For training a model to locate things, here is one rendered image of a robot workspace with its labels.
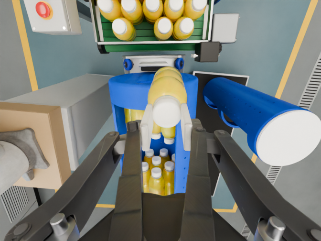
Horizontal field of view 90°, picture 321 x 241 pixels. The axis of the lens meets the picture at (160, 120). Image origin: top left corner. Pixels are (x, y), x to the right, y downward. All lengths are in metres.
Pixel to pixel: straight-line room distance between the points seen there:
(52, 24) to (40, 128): 0.36
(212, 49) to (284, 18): 1.39
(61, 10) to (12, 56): 1.54
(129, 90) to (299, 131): 0.73
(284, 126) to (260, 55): 1.16
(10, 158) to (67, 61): 1.26
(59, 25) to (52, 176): 0.58
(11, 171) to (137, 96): 0.49
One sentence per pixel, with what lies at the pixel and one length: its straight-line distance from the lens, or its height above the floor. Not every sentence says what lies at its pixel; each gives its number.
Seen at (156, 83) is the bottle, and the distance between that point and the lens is 0.26.
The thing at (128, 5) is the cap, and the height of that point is 1.08.
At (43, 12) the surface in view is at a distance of 0.60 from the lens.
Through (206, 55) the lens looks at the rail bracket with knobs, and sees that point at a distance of 0.65.
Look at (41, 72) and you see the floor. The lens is 1.98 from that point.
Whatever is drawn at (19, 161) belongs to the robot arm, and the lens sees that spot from 0.74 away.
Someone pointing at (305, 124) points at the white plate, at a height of 1.04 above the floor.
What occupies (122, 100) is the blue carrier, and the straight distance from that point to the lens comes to 0.45.
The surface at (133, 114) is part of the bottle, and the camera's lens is 0.55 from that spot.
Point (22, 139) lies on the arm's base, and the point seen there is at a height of 1.10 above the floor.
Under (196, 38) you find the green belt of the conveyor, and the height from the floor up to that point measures 0.90.
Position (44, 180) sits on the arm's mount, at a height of 1.08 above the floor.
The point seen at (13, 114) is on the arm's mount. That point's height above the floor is 1.08.
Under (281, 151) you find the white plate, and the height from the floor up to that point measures 1.04.
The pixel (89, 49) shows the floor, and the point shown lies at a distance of 1.74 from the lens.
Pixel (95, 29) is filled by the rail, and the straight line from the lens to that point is 0.69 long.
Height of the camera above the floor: 1.63
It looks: 67 degrees down
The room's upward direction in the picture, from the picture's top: 176 degrees clockwise
